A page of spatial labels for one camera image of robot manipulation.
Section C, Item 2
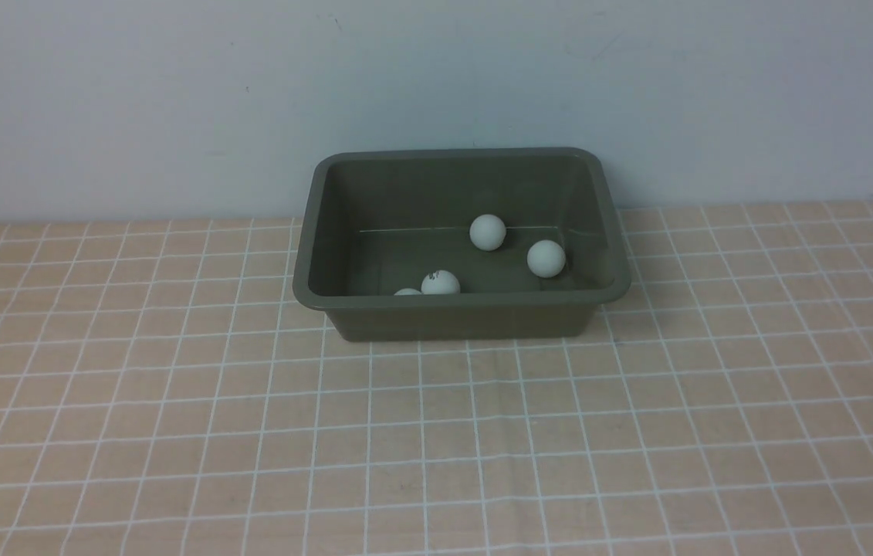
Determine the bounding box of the plain white ball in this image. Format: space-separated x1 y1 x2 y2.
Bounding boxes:
526 239 567 279

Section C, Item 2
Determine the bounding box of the white printed ball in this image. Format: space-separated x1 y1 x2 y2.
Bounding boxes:
421 269 461 295
469 214 507 251

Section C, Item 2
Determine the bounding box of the checkered beige tablecloth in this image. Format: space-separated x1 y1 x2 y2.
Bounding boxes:
0 201 873 555

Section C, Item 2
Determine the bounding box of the olive green plastic bin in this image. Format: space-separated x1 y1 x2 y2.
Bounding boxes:
293 147 631 342

